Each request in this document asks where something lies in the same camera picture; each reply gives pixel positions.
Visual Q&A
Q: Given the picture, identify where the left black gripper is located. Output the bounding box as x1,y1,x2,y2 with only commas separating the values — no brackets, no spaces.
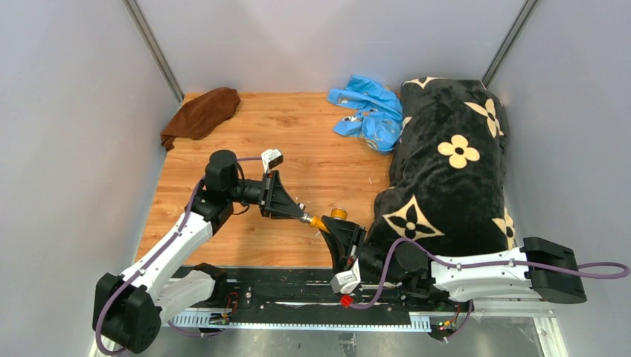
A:
226,171,304,222

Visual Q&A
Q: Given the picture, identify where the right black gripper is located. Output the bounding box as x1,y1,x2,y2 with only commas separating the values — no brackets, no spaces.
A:
318,216,401,285

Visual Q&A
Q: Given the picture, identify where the yellow brass water faucet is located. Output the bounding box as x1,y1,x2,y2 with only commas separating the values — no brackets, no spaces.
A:
300,208,347,233

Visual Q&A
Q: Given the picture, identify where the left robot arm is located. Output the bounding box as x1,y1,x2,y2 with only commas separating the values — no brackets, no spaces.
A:
92,149,309,356

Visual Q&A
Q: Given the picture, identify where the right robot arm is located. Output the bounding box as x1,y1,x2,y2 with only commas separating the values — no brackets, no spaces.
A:
309,216,587,310

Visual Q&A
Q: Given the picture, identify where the black floral blanket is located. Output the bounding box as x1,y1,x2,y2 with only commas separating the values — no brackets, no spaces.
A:
366,77,516,257

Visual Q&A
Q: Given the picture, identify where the brown cloth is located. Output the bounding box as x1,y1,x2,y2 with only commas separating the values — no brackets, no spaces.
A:
160,87,241,152

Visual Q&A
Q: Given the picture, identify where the blue plastic bag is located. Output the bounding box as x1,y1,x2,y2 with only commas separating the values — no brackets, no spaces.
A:
327,75,403,155

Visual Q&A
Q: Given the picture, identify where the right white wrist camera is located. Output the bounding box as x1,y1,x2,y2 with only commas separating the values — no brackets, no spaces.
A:
330,271,361,295

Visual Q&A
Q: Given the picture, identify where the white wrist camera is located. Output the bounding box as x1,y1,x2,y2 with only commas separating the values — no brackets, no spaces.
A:
330,271,361,295
260,149,284,173

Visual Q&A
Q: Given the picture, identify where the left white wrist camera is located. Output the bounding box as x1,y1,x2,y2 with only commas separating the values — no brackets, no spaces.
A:
260,149,284,173

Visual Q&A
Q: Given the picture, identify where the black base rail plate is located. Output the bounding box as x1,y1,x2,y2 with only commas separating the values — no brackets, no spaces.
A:
161,266,529,338

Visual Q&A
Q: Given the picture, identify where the aluminium frame rail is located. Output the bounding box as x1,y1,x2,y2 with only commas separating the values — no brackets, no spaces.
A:
98,281,556,332

